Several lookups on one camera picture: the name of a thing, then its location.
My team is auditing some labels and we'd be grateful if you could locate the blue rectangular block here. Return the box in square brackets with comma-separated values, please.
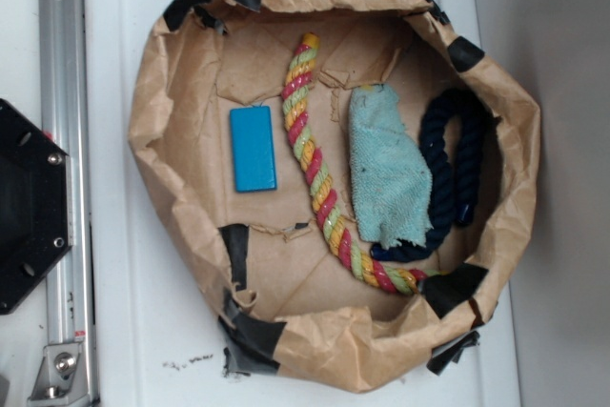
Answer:
[230, 106, 277, 193]

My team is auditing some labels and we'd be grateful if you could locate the brown paper bag bin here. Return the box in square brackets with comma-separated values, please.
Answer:
[129, 0, 540, 393]

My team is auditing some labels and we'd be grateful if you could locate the light teal cloth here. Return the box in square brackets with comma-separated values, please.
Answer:
[349, 84, 433, 249]

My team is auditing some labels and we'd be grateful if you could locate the pink yellow green rope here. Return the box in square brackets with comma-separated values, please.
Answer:
[280, 32, 449, 295]

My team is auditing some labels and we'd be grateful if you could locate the dark navy rope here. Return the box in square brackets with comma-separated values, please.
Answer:
[369, 88, 488, 264]

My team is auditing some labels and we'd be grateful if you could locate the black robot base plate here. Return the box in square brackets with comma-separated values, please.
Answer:
[0, 100, 71, 315]

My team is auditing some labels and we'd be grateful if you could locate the metal corner bracket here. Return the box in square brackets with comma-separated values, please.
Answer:
[27, 342, 88, 406]

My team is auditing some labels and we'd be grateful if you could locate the aluminium extrusion rail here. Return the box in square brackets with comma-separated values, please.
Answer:
[39, 0, 100, 406]

